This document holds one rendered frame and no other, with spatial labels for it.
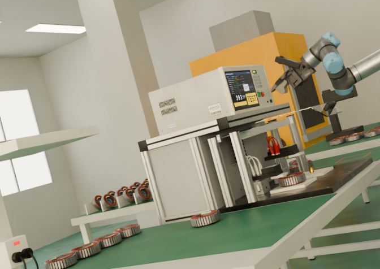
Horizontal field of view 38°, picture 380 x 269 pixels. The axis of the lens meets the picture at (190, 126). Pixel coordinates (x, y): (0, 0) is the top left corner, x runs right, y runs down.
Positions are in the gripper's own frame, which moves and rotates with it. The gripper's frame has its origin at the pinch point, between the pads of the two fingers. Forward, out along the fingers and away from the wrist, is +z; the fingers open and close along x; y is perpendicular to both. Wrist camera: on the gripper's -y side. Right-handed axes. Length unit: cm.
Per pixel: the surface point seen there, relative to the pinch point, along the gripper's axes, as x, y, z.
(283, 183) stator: -25.8, 36.8, 12.9
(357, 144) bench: 137, 37, 26
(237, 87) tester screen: -19.6, -6.3, 4.8
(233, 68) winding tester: -18.1, -13.9, 1.2
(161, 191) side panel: -41, 9, 52
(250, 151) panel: 1.2, 14.3, 27.7
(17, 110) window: 430, -373, 524
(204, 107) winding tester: -28.6, -7.8, 18.0
